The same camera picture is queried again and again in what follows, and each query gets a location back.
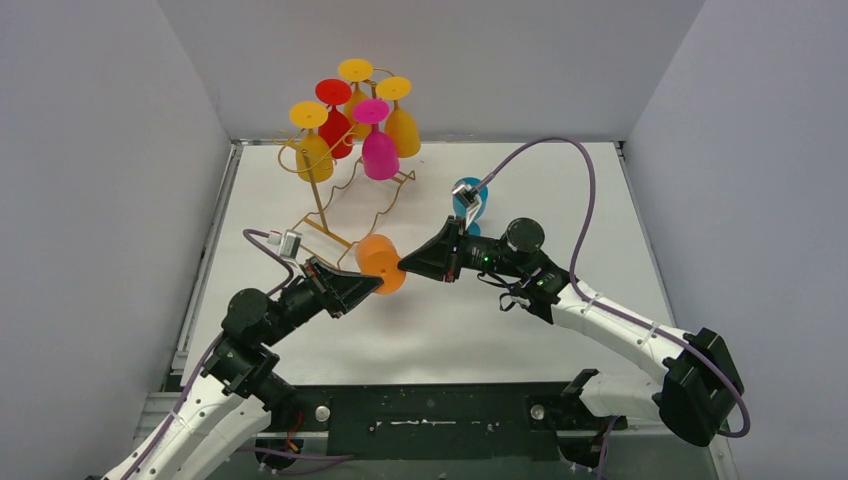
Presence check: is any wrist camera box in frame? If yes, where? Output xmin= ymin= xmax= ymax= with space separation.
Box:
xmin=277 ymin=229 xmax=303 ymax=259
xmin=452 ymin=182 xmax=483 ymax=226

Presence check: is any red plastic wine glass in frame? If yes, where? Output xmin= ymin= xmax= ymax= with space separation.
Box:
xmin=315 ymin=78 xmax=352 ymax=159

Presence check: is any gold wire glass rack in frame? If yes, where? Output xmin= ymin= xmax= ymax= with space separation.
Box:
xmin=271 ymin=62 xmax=416 ymax=264

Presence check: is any black base frame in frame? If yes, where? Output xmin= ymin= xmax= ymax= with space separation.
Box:
xmin=257 ymin=382 xmax=628 ymax=467

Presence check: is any orange plastic wine glass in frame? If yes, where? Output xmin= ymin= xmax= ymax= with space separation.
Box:
xmin=355 ymin=234 xmax=406 ymax=295

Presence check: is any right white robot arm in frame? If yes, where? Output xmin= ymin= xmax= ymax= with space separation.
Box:
xmin=398 ymin=216 xmax=744 ymax=447

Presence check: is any yellow back wine glass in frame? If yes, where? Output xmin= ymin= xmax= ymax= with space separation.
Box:
xmin=338 ymin=58 xmax=374 ymax=145

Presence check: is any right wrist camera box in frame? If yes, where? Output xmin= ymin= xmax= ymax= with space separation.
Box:
xmin=452 ymin=182 xmax=483 ymax=226

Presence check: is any yellow right wine glass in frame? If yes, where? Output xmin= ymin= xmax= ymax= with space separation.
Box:
xmin=376 ymin=76 xmax=421 ymax=158

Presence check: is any blue plastic wine glass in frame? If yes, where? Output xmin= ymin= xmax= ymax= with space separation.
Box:
xmin=452 ymin=177 xmax=488 ymax=235

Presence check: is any magenta plastic wine glass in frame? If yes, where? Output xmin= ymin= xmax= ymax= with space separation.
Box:
xmin=353 ymin=99 xmax=400 ymax=181

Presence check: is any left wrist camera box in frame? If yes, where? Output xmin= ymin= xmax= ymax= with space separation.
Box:
xmin=277 ymin=229 xmax=303 ymax=259

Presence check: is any yellow front-left wine glass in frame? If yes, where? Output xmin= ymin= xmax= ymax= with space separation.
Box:
xmin=289 ymin=101 xmax=334 ymax=183

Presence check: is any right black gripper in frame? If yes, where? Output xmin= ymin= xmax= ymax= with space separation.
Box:
xmin=400 ymin=215 xmax=528 ymax=283

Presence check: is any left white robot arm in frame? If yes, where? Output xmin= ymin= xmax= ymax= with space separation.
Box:
xmin=104 ymin=257 xmax=383 ymax=479

